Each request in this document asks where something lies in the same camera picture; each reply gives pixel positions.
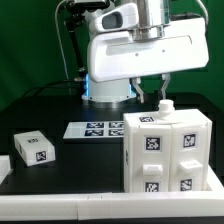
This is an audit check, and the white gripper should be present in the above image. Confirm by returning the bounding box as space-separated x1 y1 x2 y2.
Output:
88 17 209 103

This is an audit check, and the white cabinet body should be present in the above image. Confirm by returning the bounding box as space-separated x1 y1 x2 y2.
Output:
123 100 212 193

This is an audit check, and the white cabinet door panel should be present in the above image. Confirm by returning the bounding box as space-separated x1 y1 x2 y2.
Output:
169 121 211 191
124 125 171 193

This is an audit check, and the small white cabinet top box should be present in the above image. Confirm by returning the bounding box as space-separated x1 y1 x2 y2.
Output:
14 131 56 166

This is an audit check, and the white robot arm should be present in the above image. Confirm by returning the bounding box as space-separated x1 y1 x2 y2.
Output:
83 0 209 104

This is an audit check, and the white U-shaped obstacle fence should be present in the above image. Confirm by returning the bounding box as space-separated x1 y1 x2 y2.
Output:
0 154 224 222

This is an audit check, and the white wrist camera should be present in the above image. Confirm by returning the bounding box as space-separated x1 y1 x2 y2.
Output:
89 3 139 33

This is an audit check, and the black cable bundle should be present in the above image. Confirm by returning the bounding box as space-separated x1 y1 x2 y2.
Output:
21 78 84 98

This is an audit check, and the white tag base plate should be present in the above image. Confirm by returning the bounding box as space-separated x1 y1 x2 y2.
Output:
63 121 124 140

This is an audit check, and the white cable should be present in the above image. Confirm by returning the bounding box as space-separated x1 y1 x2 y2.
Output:
195 0 210 19

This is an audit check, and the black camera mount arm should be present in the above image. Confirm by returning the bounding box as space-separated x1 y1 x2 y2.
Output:
64 0 110 79

